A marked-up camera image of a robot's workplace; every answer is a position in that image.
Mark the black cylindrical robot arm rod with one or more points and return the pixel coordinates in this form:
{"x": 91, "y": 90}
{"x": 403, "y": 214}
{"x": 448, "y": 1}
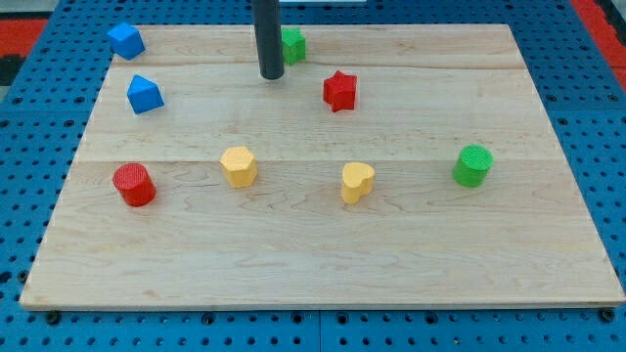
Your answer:
{"x": 268, "y": 37}

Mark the yellow heart block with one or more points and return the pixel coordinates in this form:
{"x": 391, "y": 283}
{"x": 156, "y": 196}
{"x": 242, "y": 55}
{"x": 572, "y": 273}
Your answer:
{"x": 357, "y": 180}

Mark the yellow hexagon block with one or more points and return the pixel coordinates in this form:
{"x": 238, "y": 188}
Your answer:
{"x": 239, "y": 167}

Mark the red star block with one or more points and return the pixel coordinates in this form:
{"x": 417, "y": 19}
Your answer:
{"x": 339, "y": 91}

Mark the light wooden board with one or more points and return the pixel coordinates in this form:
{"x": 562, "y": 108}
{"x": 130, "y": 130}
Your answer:
{"x": 418, "y": 240}

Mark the green star block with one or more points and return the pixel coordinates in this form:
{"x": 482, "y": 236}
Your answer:
{"x": 294, "y": 45}

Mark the green cylinder block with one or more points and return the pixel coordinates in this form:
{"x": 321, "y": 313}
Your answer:
{"x": 472, "y": 166}

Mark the red cylinder block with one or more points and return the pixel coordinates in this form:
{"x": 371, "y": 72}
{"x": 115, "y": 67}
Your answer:
{"x": 134, "y": 184}

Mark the blue triangular prism block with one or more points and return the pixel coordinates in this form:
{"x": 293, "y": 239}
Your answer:
{"x": 143, "y": 95}

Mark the blue cube block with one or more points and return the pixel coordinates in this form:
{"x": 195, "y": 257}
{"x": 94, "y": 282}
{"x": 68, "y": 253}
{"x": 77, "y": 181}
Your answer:
{"x": 126, "y": 41}

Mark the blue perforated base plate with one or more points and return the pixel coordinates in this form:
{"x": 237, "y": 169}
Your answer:
{"x": 46, "y": 110}

